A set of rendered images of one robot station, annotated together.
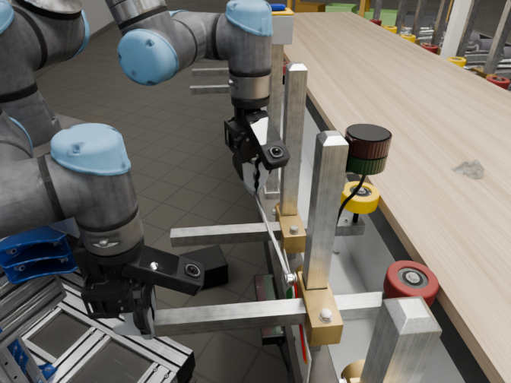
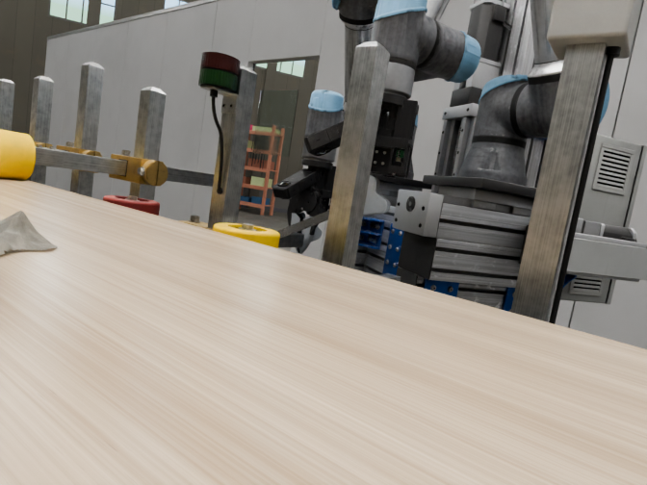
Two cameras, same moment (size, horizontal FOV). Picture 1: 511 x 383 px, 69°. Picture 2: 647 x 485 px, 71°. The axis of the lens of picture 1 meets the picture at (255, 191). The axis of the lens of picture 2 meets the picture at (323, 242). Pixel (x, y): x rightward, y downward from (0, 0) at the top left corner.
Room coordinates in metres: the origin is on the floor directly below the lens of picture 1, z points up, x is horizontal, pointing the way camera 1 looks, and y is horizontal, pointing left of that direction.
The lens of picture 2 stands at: (1.10, -0.58, 0.97)
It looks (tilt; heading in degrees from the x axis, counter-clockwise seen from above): 7 degrees down; 131
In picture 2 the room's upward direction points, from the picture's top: 9 degrees clockwise
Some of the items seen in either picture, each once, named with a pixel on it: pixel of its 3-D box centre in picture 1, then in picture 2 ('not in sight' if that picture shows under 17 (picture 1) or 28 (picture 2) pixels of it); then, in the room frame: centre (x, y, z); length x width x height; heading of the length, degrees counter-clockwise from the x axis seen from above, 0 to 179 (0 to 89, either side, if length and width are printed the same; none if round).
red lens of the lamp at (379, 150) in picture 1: (366, 140); (219, 64); (0.45, -0.15, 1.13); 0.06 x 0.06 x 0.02
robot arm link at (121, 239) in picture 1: (111, 229); (318, 152); (0.37, 0.19, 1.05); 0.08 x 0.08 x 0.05
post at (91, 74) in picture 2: not in sight; (83, 167); (-0.05, -0.15, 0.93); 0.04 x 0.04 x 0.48; 6
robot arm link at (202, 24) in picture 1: (190, 37); (436, 54); (0.68, 0.11, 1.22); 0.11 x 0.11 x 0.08; 73
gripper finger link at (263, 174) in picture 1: (257, 170); (368, 205); (0.67, 0.00, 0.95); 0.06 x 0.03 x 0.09; 26
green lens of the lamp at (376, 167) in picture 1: (363, 156); (218, 81); (0.45, -0.15, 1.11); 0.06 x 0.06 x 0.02
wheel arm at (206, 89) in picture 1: (239, 89); not in sight; (1.64, 0.07, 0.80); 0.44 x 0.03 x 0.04; 96
